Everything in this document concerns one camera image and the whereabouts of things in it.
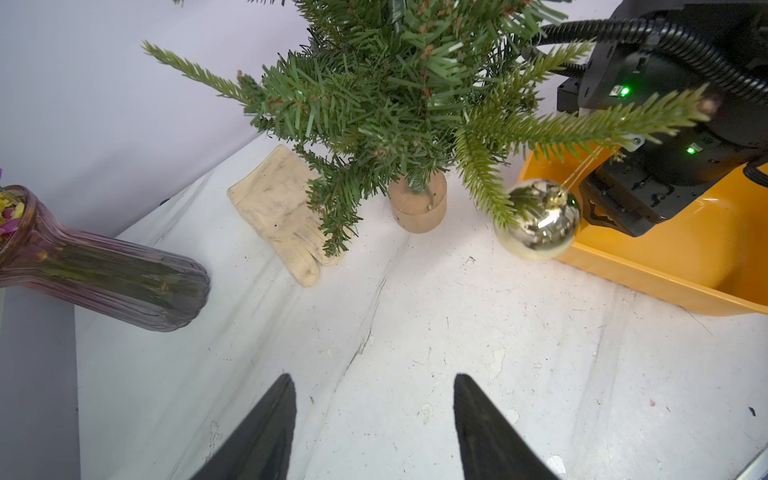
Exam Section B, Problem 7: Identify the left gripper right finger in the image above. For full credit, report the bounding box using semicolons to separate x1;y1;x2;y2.
453;374;557;480

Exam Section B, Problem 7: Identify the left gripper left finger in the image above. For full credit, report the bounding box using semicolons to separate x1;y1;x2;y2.
193;374;297;480

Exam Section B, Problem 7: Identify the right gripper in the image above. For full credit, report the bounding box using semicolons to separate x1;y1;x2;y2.
579;128;759;237

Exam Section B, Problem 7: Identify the silver ornament ball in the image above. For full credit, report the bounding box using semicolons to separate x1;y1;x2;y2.
494;179;582;260

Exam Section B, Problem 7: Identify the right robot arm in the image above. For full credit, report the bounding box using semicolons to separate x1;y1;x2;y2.
546;1;767;237

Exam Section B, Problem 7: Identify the small green christmas tree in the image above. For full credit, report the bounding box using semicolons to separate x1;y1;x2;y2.
143;1;704;257

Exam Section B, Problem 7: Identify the yellow plastic tray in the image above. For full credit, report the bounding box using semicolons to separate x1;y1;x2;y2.
517;143;768;317

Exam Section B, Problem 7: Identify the dark glass vase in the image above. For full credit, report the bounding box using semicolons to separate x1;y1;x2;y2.
1;185;211;332

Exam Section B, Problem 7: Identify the beige cloth on table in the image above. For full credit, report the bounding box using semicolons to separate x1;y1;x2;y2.
227;145;341;287

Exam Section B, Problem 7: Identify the sunflower bouquet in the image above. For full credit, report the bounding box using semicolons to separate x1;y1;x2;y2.
0;188;26;244

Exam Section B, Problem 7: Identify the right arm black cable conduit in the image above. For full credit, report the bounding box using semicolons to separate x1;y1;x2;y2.
530;16;768;106

